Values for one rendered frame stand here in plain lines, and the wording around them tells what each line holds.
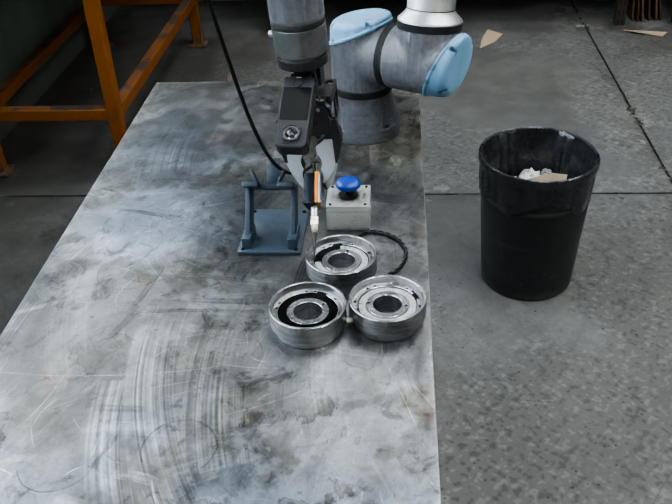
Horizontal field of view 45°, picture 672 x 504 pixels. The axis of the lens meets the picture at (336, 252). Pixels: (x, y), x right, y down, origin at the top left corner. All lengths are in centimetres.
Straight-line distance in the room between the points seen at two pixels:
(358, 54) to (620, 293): 135
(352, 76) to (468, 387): 98
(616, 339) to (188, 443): 163
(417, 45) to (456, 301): 117
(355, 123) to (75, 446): 83
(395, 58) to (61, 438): 85
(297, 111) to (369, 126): 46
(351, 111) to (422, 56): 19
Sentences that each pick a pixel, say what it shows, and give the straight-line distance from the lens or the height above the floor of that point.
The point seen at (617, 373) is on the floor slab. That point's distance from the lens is 231.
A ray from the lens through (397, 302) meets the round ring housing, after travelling 113.
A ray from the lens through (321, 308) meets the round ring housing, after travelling 112.
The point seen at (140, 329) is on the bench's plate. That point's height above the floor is 80.
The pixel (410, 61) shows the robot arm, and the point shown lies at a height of 98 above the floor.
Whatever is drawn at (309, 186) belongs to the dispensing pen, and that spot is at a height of 92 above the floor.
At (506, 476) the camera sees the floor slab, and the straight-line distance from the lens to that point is 201.
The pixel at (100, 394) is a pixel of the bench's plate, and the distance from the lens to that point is 109.
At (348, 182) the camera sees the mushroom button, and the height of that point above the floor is 87.
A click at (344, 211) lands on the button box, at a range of 130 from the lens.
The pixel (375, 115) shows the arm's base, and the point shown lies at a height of 85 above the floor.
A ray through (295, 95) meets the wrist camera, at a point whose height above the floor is 107.
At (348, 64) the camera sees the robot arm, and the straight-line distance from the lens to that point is 154.
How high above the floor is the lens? 152
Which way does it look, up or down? 34 degrees down
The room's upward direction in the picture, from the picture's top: 3 degrees counter-clockwise
